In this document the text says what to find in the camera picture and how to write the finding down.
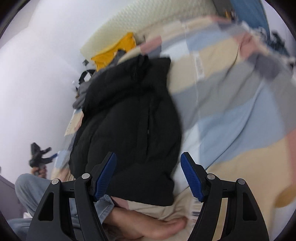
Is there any black puffer jacket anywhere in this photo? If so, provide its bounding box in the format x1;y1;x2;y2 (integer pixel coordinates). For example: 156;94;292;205
69;55;182;206

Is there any person's left hand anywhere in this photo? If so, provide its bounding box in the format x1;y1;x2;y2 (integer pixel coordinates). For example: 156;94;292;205
31;166;47;179

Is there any light blue jeans leg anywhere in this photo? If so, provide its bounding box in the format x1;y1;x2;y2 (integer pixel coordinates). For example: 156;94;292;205
8;173;114;240

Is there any bare foot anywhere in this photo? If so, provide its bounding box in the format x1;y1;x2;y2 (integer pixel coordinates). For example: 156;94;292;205
104;207;187;240

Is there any black bag on nightstand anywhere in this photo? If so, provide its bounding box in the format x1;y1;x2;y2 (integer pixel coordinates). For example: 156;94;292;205
78;69;96;85

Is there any checkered pastel bed quilt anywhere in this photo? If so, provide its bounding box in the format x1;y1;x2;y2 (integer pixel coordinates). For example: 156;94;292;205
50;14;296;241

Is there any yellow pillow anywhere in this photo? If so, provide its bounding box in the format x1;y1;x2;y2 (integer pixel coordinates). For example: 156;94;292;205
91;32;137;71

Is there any grey fleece garment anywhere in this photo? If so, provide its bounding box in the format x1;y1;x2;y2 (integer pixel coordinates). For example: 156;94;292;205
72;50;126;109

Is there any black device on stand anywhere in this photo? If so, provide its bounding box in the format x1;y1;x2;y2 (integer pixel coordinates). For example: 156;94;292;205
267;31;290;57

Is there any cream quilted headboard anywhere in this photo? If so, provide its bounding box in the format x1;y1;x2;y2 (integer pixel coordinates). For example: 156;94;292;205
80;0;217;61

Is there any blue towel on chair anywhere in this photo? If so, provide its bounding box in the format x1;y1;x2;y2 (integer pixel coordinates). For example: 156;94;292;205
230;0;270;42

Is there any wall switch plate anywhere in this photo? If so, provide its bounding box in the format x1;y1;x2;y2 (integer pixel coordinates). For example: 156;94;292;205
82;59;89;66

